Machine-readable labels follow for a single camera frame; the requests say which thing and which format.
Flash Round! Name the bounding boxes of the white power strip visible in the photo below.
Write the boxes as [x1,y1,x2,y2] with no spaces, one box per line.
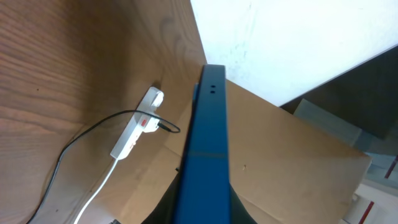
[110,113,146,160]

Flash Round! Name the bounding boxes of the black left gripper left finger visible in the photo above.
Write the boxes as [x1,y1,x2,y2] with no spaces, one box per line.
[142,173,180,224]

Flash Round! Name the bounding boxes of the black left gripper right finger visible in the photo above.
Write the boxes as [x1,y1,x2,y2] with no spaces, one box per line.
[229,185,257,224]

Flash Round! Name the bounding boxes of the black USB charging cable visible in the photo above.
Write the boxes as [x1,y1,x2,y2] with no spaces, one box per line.
[26,110,182,224]

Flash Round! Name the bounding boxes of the brown cardboard board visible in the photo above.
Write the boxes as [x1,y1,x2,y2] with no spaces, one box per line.
[116,82,371,223]

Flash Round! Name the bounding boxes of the white USB charger plug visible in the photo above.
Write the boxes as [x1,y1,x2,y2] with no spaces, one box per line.
[137,86,164,133]

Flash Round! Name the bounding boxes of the blue Galaxy smartphone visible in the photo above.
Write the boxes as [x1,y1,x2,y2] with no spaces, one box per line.
[170,65,231,224]

